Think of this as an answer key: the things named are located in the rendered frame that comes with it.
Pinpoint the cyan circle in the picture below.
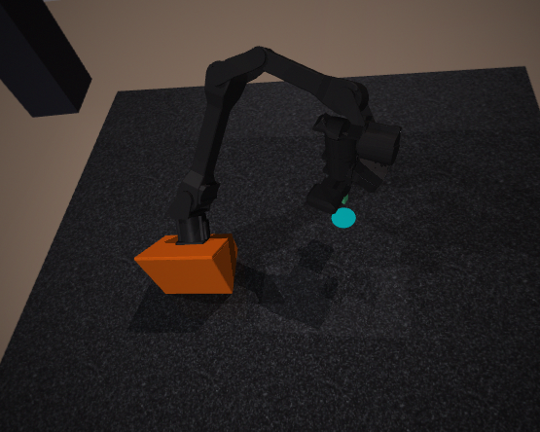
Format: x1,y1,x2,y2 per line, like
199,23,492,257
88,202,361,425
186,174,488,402
332,208,356,228

